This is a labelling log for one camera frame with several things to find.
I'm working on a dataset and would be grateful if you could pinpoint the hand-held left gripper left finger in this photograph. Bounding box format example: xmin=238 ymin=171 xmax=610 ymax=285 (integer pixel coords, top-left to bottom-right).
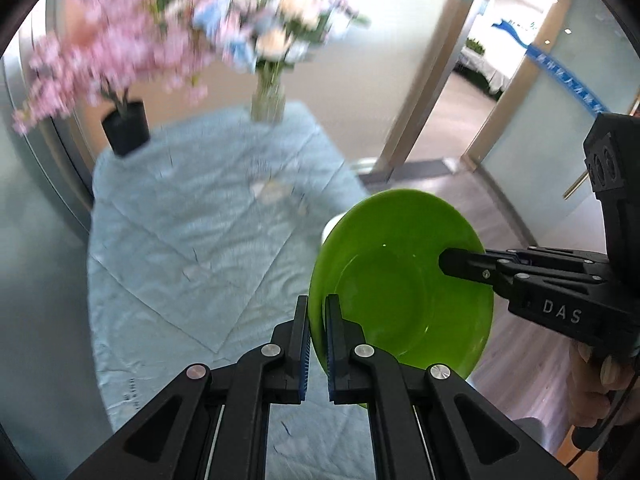
xmin=67 ymin=295 xmax=312 ymax=480

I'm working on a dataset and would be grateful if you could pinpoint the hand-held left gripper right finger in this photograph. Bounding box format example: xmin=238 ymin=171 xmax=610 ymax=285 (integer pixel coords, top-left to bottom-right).
xmin=324 ymin=294 xmax=576 ymax=480

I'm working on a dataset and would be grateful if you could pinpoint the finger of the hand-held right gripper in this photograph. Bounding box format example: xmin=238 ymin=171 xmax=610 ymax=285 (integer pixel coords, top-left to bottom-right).
xmin=438 ymin=247 xmax=532 ymax=302
xmin=497 ymin=246 xmax=608 ymax=267

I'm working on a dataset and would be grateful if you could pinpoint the green plastic bowl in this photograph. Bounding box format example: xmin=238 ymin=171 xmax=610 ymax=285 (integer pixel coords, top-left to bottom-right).
xmin=308 ymin=188 xmax=495 ymax=408

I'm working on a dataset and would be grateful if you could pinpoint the person's right hand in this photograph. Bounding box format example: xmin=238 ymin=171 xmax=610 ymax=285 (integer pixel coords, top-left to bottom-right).
xmin=567 ymin=340 xmax=626 ymax=429

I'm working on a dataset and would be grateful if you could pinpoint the white ceramic bowl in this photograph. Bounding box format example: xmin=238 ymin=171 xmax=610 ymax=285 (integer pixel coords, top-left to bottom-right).
xmin=321 ymin=212 xmax=346 ymax=243

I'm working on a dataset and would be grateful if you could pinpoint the light blue quilted tablecloth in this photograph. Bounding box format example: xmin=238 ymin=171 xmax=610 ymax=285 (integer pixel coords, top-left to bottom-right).
xmin=87 ymin=101 xmax=381 ymax=480

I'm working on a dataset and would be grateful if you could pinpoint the blue ribbon glass sticker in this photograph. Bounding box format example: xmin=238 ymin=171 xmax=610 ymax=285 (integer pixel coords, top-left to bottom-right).
xmin=492 ymin=17 xmax=608 ymax=115

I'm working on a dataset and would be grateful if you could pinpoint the cloth covered background table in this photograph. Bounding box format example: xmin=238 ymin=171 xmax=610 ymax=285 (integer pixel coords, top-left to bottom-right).
xmin=457 ymin=47 xmax=518 ymax=96

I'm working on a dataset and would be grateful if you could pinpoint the flower bouquet in glass vase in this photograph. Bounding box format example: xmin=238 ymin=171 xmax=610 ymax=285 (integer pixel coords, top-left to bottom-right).
xmin=155 ymin=0 xmax=371 ymax=123

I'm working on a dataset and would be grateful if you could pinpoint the pink blossom plant black pot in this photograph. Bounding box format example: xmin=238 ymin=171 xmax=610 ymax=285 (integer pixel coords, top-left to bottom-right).
xmin=11 ymin=0 xmax=211 ymax=157

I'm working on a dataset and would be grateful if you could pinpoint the gold door handle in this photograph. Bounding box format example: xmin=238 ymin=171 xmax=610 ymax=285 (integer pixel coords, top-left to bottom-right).
xmin=563 ymin=170 xmax=591 ymax=199

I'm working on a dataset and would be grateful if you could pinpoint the metal door frame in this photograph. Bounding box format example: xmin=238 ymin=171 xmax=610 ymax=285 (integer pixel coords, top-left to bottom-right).
xmin=377 ymin=0 xmax=501 ymax=176

